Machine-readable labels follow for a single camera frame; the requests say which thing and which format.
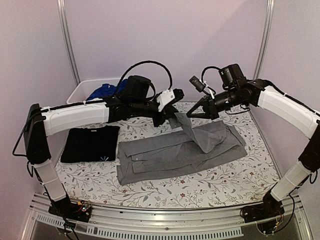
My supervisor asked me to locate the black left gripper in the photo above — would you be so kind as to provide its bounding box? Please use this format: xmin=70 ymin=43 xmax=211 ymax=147
xmin=131 ymin=98 xmax=182 ymax=128

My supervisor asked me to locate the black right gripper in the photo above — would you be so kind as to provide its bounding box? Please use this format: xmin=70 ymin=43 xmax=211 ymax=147
xmin=186 ymin=86 xmax=241 ymax=120

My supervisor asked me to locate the grey garment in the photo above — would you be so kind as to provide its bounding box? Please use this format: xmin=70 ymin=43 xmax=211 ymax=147
xmin=116 ymin=112 xmax=247 ymax=186

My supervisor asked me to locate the black t-shirt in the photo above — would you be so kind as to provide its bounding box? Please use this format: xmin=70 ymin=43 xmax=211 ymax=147
xmin=60 ymin=125 xmax=120 ymax=164

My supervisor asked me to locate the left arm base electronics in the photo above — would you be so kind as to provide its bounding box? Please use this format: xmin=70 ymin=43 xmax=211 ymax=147
xmin=48 ymin=198 xmax=92 ymax=223

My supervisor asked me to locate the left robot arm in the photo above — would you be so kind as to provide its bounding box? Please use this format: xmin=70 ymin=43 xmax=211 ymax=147
xmin=18 ymin=96 xmax=177 ymax=217

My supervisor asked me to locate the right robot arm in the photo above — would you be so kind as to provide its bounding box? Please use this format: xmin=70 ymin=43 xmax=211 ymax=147
xmin=193 ymin=107 xmax=308 ymax=207

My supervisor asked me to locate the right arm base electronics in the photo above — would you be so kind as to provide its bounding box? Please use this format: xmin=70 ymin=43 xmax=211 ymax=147
xmin=239 ymin=203 xmax=285 ymax=236

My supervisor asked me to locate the white plastic laundry bin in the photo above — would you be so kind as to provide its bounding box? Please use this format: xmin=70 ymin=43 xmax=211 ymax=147
xmin=66 ymin=78 xmax=119 ymax=105

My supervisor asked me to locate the blue garment in bin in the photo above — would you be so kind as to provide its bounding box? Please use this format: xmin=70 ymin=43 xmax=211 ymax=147
xmin=86 ymin=78 xmax=128 ymax=101

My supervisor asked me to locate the floral tablecloth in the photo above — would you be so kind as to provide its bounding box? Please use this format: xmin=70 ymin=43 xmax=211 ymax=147
xmin=51 ymin=108 xmax=279 ymax=209

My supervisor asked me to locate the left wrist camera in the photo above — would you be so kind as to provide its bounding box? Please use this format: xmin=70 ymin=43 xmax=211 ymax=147
xmin=123 ymin=74 xmax=186 ymax=112

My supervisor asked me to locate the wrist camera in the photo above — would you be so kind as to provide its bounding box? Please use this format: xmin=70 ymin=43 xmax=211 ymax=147
xmin=123 ymin=74 xmax=186 ymax=112
xmin=218 ymin=63 xmax=246 ymax=89

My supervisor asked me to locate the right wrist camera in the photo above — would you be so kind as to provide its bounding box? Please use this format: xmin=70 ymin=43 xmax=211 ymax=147
xmin=218 ymin=63 xmax=246 ymax=89

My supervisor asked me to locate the right aluminium frame post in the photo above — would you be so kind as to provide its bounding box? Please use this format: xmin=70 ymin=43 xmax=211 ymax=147
xmin=253 ymin=0 xmax=275 ymax=79

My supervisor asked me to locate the aluminium frame post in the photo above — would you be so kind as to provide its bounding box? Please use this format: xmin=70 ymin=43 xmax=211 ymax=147
xmin=253 ymin=0 xmax=275 ymax=79
xmin=56 ymin=0 xmax=81 ymax=86

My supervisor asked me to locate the left aluminium frame post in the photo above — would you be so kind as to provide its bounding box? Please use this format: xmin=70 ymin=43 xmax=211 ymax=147
xmin=56 ymin=0 xmax=81 ymax=86

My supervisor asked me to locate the aluminium front rail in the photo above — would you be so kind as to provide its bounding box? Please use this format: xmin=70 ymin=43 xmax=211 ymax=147
xmin=21 ymin=193 xmax=314 ymax=240

